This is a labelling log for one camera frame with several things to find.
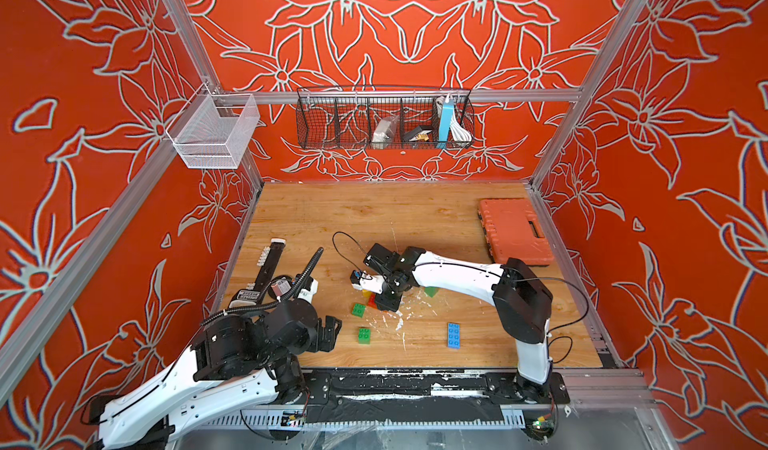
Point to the orange plastic tool case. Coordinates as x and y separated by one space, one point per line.
512 230

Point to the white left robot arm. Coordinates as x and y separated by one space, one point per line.
241 356

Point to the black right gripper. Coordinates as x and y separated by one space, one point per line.
383 305

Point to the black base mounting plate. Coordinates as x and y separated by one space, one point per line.
350 396

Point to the black item in basket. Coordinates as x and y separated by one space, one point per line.
420 134

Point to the light blue box in basket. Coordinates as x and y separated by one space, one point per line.
444 127

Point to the green lego brick front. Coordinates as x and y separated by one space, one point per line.
364 336

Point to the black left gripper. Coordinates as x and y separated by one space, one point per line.
321 343

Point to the black wire wall basket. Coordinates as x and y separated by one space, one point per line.
334 117

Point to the blue lego brick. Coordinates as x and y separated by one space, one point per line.
453 335

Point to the grey packet in basket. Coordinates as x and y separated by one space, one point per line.
385 132

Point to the small green lego brick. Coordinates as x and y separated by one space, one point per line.
358 310

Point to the clear plastic wall bin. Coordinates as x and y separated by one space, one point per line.
215 132

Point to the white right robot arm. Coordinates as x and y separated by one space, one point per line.
522 302

